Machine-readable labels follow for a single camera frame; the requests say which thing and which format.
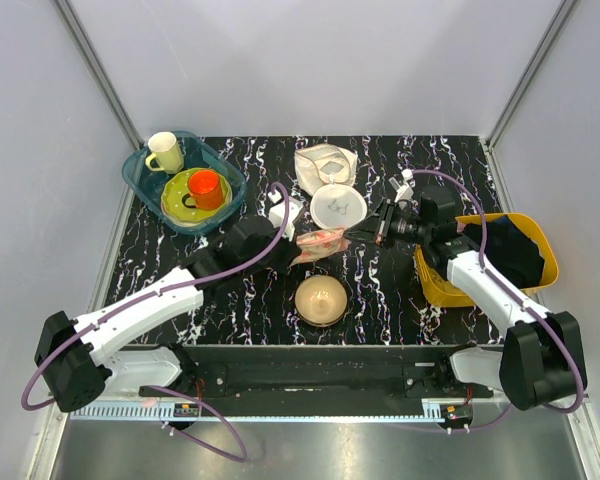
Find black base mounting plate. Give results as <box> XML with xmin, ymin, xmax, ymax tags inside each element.
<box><xmin>165</xmin><ymin>345</ymin><xmax>494</xmax><ymax>415</ymax></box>

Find orange mug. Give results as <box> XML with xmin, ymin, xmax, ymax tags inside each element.
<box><xmin>182</xmin><ymin>169</ymin><xmax>225</xmax><ymax>211</ymax></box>

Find pale yellow mug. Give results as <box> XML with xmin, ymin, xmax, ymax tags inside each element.
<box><xmin>145</xmin><ymin>132</ymin><xmax>184</xmax><ymax>175</ymax></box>

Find aluminium frame rail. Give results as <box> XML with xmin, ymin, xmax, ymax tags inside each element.
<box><xmin>51</xmin><ymin>0</ymin><xmax>144</xmax><ymax>150</ymax></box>

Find black clothes in basket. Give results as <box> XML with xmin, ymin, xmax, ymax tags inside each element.
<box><xmin>484</xmin><ymin>213</ymin><xmax>559</xmax><ymax>290</ymax></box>

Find green dotted plate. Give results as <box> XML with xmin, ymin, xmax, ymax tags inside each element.
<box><xmin>161</xmin><ymin>168</ymin><xmax>233</xmax><ymax>224</ymax></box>

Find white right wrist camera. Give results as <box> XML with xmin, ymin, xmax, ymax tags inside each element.
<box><xmin>389</xmin><ymin>169</ymin><xmax>415</xmax><ymax>205</ymax></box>

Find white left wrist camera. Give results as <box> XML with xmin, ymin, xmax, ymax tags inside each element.
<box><xmin>268</xmin><ymin>192</ymin><xmax>305</xmax><ymax>240</ymax></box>

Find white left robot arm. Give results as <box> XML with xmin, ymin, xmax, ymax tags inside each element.
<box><xmin>29</xmin><ymin>214</ymin><xmax>300</xmax><ymax>413</ymax></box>

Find cream mesh laundry bag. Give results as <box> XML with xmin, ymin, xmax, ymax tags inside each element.
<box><xmin>294</xmin><ymin>143</ymin><xmax>358</xmax><ymax>196</ymax></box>

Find round white mesh laundry bag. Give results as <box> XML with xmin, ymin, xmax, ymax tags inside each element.
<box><xmin>310</xmin><ymin>184</ymin><xmax>368</xmax><ymax>229</ymax></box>

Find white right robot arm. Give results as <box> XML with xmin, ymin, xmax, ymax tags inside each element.
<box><xmin>345</xmin><ymin>186</ymin><xmax>586</xmax><ymax>412</ymax></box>

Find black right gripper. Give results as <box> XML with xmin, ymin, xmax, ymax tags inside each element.
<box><xmin>345</xmin><ymin>198</ymin><xmax>432</xmax><ymax>250</ymax></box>

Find beige bowl with brown rim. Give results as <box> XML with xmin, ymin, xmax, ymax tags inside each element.
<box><xmin>294</xmin><ymin>275</ymin><xmax>348</xmax><ymax>328</ymax></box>

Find yellow plastic basket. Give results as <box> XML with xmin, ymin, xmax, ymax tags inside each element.
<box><xmin>415</xmin><ymin>212</ymin><xmax>559</xmax><ymax>308</ymax></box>

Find pink floral mesh laundry bag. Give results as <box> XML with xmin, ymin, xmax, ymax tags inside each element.
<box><xmin>291</xmin><ymin>228</ymin><xmax>350</xmax><ymax>266</ymax></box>

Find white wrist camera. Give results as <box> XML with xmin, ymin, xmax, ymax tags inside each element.
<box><xmin>389</xmin><ymin>169</ymin><xmax>415</xmax><ymax>205</ymax></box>
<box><xmin>268</xmin><ymin>192</ymin><xmax>305</xmax><ymax>240</ymax></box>

